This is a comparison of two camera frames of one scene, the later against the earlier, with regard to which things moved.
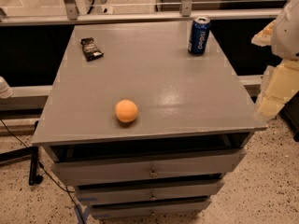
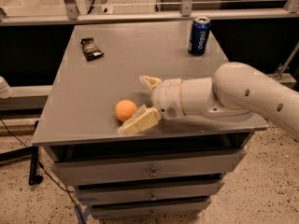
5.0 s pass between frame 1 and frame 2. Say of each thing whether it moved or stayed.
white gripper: moved
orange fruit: stayed
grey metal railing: stayed
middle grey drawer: stayed
